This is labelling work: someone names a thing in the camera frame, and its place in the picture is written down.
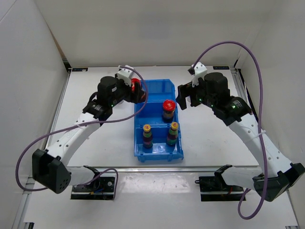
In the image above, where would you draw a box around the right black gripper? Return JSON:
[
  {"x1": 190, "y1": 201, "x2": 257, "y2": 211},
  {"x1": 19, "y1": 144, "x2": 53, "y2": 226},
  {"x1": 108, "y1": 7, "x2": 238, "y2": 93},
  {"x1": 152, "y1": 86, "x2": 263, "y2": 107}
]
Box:
[{"x1": 176, "y1": 77, "x2": 216, "y2": 110}]

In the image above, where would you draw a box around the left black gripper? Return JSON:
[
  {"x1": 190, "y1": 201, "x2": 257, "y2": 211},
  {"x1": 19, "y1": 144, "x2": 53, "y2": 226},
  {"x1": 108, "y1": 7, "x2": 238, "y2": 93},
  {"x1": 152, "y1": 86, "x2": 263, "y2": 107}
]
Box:
[{"x1": 109, "y1": 73, "x2": 143, "y2": 107}]

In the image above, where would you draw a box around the red-lid sauce jar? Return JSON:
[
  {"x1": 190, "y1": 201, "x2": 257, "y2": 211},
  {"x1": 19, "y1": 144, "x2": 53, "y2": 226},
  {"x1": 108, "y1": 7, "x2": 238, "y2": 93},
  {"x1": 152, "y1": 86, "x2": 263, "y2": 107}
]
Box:
[
  {"x1": 163, "y1": 99, "x2": 176, "y2": 122},
  {"x1": 131, "y1": 78, "x2": 146, "y2": 104}
]

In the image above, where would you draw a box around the yellow-cap sauce bottle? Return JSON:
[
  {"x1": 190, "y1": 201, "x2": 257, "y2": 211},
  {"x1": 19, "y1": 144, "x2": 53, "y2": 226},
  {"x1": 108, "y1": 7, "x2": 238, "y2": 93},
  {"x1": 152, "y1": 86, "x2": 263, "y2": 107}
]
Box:
[
  {"x1": 166, "y1": 122, "x2": 179, "y2": 146},
  {"x1": 142, "y1": 124, "x2": 153, "y2": 148}
]

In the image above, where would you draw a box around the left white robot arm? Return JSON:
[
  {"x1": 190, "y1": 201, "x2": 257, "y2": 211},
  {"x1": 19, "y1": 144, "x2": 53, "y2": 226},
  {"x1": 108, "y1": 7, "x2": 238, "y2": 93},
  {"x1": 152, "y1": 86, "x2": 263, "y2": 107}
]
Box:
[{"x1": 32, "y1": 76, "x2": 146, "y2": 194}]

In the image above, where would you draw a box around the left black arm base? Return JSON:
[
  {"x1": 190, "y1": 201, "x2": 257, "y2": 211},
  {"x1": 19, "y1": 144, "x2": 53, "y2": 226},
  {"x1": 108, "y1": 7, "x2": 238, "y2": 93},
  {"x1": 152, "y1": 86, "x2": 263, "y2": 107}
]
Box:
[{"x1": 70, "y1": 166, "x2": 119, "y2": 200}]

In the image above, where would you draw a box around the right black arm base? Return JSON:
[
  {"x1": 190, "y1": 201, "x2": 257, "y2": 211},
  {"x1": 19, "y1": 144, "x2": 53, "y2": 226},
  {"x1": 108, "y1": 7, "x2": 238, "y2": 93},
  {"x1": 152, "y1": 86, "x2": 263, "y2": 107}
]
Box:
[{"x1": 195, "y1": 165, "x2": 244, "y2": 202}]

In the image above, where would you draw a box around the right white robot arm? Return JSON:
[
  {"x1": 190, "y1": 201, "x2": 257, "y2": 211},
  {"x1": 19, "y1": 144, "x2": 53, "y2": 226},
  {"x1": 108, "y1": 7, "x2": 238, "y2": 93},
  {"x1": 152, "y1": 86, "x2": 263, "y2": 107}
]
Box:
[{"x1": 176, "y1": 73, "x2": 305, "y2": 202}]

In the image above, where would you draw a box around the right white shaker silver cap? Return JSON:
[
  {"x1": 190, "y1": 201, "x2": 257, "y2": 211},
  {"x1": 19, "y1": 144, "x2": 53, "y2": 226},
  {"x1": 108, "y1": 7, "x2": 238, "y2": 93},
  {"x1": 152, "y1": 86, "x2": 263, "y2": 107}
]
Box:
[{"x1": 186, "y1": 96, "x2": 193, "y2": 103}]

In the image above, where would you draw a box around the blue plastic divided bin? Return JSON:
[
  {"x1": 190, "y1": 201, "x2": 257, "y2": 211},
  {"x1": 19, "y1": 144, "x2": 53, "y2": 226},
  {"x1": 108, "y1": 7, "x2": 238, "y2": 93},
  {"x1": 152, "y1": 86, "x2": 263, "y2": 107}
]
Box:
[{"x1": 134, "y1": 79, "x2": 184, "y2": 163}]

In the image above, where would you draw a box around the right black corner label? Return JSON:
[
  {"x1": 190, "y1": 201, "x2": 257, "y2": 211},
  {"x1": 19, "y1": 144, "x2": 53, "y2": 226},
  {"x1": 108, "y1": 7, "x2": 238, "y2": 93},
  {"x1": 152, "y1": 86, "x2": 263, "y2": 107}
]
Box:
[{"x1": 213, "y1": 66, "x2": 230, "y2": 70}]

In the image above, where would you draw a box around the black corner label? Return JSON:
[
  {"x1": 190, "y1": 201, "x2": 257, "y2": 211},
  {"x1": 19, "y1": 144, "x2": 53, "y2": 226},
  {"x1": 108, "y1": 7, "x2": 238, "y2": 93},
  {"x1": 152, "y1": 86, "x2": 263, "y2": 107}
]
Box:
[
  {"x1": 71, "y1": 68, "x2": 88, "y2": 72},
  {"x1": 213, "y1": 66, "x2": 230, "y2": 70}
]

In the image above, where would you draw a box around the left black corner label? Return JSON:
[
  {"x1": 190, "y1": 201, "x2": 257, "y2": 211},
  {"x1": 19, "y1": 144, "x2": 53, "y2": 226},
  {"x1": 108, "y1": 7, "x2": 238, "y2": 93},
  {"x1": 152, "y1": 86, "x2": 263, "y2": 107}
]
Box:
[{"x1": 71, "y1": 68, "x2": 88, "y2": 72}]

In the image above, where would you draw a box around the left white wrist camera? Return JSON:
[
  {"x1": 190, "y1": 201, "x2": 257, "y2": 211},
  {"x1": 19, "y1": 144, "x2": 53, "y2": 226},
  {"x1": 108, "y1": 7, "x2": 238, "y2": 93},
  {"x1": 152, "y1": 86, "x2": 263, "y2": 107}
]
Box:
[{"x1": 115, "y1": 65, "x2": 134, "y2": 87}]

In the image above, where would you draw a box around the left aluminium side rail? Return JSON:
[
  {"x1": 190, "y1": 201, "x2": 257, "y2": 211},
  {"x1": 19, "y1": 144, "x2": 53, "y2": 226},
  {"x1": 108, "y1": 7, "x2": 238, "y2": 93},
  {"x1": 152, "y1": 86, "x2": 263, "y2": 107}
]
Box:
[{"x1": 45, "y1": 69, "x2": 71, "y2": 148}]

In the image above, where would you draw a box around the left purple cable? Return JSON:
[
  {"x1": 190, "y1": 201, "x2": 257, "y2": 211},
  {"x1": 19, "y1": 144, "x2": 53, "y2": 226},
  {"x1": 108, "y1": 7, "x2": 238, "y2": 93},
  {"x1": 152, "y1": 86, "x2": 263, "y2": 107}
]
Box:
[{"x1": 15, "y1": 66, "x2": 148, "y2": 191}]

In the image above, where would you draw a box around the front aluminium rail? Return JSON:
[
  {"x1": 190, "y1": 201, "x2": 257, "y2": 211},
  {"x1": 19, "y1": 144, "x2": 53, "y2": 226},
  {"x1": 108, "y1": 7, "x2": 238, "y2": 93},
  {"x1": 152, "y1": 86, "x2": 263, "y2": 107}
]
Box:
[{"x1": 66, "y1": 166, "x2": 260, "y2": 174}]

